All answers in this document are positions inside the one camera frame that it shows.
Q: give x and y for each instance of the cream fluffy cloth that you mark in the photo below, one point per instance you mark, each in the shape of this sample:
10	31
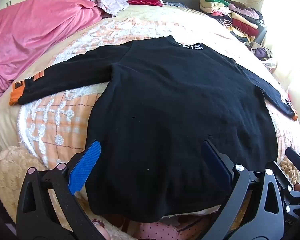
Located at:
12	165

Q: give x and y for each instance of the red pillow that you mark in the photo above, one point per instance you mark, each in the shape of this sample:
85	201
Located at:
145	1

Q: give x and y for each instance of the person's right hand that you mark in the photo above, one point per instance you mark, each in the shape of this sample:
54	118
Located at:
298	186

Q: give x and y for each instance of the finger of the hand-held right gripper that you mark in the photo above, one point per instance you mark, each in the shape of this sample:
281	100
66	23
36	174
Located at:
296	160

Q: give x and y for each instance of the orange and white plush blanket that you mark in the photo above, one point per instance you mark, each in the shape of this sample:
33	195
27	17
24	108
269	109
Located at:
65	120

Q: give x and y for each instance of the beige bed cover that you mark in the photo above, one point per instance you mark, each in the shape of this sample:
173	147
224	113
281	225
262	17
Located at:
2	125

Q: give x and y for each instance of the lilac garment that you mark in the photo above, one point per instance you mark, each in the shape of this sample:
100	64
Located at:
110	1

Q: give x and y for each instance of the person's left hand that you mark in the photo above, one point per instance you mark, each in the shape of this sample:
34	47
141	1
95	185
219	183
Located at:
102	231

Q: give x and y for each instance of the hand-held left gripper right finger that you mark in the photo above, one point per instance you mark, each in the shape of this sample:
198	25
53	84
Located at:
216	165

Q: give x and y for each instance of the dark floral cloth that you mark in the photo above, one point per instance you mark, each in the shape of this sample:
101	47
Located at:
175	4

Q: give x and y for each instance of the pink blanket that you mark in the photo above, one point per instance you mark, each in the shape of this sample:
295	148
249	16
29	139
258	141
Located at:
35	42

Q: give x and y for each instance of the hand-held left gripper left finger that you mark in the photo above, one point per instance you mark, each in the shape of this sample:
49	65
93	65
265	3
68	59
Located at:
86	167

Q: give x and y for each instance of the cream curtain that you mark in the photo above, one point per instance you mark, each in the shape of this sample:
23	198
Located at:
277	10

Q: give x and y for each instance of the pink dotted cloth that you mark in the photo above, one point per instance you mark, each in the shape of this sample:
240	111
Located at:
160	232

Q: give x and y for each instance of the floral laundry bag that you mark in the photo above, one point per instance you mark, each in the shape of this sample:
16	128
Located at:
261	53

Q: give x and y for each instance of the stack of folded clothes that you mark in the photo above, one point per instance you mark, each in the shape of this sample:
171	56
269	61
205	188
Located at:
230	15

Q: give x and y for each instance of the black sweater with orange cuffs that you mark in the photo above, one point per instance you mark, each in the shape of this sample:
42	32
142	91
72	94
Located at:
165	105

